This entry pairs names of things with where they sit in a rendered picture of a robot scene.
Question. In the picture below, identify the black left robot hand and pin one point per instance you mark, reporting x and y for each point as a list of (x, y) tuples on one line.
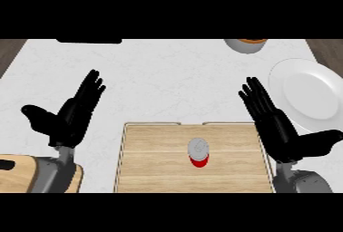
[(71, 116)]

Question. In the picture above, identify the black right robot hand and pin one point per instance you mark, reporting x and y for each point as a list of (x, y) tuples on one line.
[(278, 133)]

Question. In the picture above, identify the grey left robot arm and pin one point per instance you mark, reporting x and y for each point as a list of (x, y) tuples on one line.
[(55, 172)]

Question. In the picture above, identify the grey bowl with orange contents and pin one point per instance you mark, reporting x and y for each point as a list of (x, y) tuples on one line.
[(245, 46)]

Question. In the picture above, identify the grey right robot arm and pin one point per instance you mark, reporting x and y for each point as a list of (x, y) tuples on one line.
[(299, 179)]

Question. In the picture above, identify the red can with grey top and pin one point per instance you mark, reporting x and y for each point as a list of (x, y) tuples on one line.
[(198, 152)]

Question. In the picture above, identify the wooden tray with metal rim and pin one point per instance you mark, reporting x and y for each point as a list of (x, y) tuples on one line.
[(192, 157)]

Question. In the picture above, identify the wooden cutting board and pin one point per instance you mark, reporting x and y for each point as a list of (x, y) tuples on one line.
[(15, 176)]

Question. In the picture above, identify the white plate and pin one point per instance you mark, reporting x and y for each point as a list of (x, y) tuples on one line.
[(310, 93)]

